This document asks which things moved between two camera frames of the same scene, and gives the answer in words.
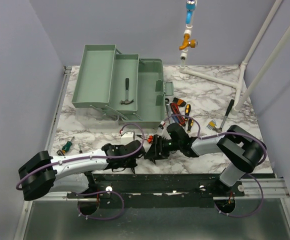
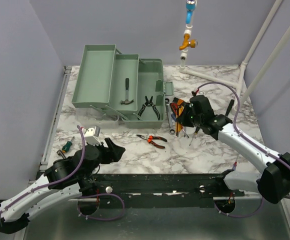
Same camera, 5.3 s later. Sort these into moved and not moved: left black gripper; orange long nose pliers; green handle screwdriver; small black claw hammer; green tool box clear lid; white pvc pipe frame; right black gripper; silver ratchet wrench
Moved: right black gripper; left black gripper
Not moved: white pvc pipe frame; small black claw hammer; orange long nose pliers; silver ratchet wrench; green tool box clear lid; green handle screwdriver
